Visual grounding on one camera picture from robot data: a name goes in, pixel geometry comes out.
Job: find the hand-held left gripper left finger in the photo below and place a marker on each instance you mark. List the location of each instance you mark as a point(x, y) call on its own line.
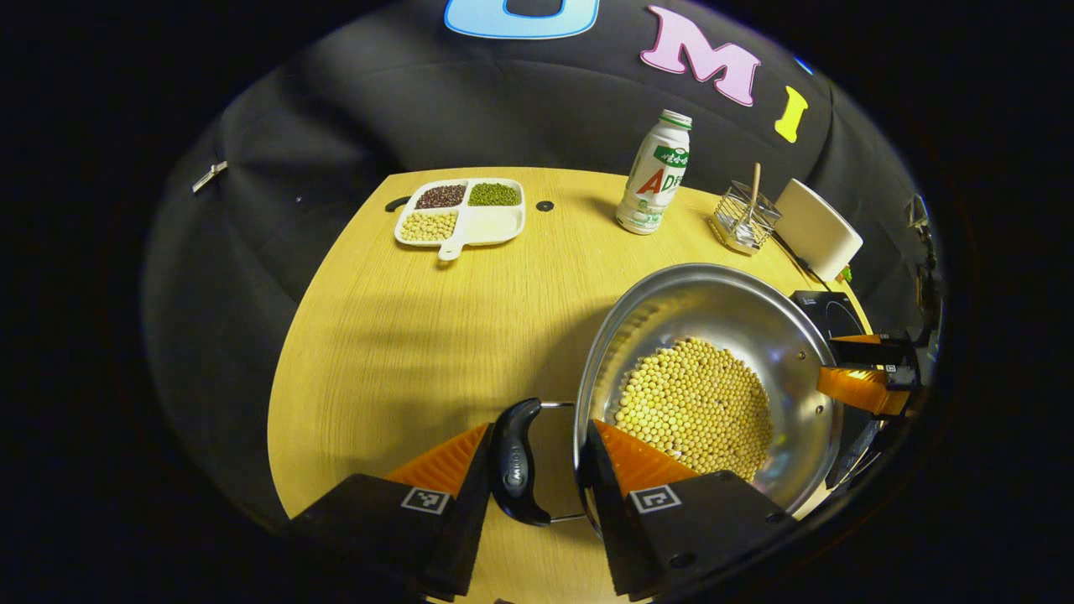
point(470, 520)

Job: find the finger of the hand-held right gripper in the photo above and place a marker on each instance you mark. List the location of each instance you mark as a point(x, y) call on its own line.
point(864, 390)
point(873, 350)

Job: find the silver metal clip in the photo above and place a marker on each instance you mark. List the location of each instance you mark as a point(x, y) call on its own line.
point(209, 177)

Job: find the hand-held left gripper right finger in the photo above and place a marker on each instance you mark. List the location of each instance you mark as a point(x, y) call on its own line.
point(604, 520)

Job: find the white divided dish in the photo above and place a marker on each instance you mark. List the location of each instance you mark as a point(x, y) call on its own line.
point(495, 225)

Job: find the stainless steel pot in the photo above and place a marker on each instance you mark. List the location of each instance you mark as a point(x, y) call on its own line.
point(755, 319)

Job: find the white drink bottle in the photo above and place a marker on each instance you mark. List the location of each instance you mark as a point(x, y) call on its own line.
point(654, 184)

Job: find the black induction cooktop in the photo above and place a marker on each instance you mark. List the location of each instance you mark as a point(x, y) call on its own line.
point(818, 306)

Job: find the portion of green mung beans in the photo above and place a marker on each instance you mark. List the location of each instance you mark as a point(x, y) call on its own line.
point(493, 195)

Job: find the wooden stick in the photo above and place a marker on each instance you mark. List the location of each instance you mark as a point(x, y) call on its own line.
point(754, 189)

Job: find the white toaster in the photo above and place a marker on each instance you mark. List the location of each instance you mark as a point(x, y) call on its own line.
point(818, 231)

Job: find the black table slot cap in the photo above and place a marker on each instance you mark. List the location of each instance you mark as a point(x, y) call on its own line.
point(397, 204)

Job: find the pile of yellow soybeans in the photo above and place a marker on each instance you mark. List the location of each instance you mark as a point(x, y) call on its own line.
point(696, 403)

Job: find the portion of red beans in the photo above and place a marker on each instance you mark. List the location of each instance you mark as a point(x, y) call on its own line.
point(440, 196)

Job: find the small portion of soybeans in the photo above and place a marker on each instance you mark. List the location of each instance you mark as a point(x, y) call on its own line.
point(428, 226)

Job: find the black backdrop cloth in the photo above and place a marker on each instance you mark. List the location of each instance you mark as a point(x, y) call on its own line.
point(336, 109)

